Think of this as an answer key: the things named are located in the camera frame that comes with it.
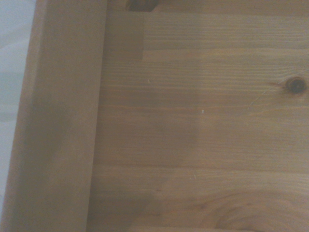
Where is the brown cardboard box white lining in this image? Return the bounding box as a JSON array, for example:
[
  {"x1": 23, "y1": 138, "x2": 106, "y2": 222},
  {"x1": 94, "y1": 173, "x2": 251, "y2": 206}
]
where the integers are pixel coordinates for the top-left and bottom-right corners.
[{"x1": 0, "y1": 0, "x2": 108, "y2": 232}]

